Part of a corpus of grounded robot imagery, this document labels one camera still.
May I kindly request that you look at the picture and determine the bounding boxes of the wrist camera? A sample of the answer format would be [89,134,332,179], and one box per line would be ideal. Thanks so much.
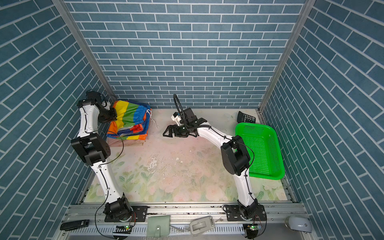
[86,91,107,108]
[171,108,198,126]

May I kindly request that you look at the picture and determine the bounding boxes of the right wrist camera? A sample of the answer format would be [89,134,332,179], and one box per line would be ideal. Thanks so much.
[171,108,198,126]

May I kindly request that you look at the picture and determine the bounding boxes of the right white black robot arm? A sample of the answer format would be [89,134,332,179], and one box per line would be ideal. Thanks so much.
[163,124,267,221]

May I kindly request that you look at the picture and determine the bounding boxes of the left circuit board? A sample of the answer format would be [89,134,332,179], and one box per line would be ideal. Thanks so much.
[113,225,132,240]

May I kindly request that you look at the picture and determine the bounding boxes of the right circuit board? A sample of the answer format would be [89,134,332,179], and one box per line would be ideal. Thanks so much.
[243,224,262,240]

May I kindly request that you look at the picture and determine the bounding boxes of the pink shorts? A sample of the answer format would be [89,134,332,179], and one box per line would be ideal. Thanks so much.
[107,138,146,147]

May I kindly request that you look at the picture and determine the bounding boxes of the colourful patterned shorts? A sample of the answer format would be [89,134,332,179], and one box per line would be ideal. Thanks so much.
[107,100,152,140]

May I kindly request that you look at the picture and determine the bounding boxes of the circuit board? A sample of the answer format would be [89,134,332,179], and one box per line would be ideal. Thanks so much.
[113,225,132,240]
[243,224,262,240]

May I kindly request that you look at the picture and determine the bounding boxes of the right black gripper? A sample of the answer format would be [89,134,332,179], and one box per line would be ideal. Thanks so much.
[162,123,191,138]

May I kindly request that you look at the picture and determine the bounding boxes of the black calculator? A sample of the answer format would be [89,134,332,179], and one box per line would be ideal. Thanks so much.
[237,111,256,124]

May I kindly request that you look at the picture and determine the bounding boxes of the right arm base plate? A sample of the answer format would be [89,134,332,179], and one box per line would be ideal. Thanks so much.
[223,205,267,222]

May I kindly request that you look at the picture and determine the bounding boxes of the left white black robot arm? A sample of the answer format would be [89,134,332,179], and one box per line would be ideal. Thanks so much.
[71,92,134,222]

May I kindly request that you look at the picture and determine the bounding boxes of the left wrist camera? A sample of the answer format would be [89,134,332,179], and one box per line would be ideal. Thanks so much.
[86,91,107,108]

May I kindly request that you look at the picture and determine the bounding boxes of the black remote control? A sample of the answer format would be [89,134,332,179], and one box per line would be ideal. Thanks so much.
[60,220,90,231]

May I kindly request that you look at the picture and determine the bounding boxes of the light green wallet pouch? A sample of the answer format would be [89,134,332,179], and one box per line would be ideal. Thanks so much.
[147,215,171,238]

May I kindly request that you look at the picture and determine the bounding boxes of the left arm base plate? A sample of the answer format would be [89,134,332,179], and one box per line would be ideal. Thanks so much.
[105,206,149,223]

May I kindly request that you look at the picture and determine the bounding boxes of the white computer mouse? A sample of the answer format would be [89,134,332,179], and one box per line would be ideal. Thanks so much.
[285,216,313,233]

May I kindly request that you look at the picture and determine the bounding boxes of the green plastic basket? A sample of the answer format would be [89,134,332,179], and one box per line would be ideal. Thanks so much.
[235,123,285,180]

